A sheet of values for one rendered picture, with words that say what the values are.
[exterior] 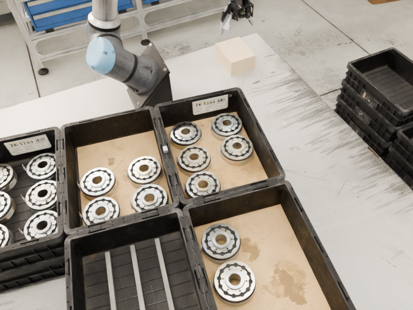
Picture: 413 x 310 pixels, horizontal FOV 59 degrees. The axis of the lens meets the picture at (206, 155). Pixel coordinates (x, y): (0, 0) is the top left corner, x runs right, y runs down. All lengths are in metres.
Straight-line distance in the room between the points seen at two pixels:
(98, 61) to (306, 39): 2.18
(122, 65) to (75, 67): 1.75
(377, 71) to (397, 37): 1.29
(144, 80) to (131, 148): 0.30
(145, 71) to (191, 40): 1.79
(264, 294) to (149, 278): 0.29
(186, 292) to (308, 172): 0.62
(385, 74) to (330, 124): 0.74
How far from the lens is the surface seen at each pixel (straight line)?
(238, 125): 1.24
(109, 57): 1.35
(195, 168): 1.12
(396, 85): 2.14
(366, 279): 1.20
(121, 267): 1.03
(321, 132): 1.48
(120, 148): 1.26
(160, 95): 1.46
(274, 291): 0.99
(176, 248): 1.03
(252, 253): 1.02
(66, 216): 1.03
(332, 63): 3.02
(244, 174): 1.15
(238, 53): 1.68
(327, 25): 3.44
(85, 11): 2.97
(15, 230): 1.20
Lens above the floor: 1.76
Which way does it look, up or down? 51 degrees down
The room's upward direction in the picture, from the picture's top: 3 degrees counter-clockwise
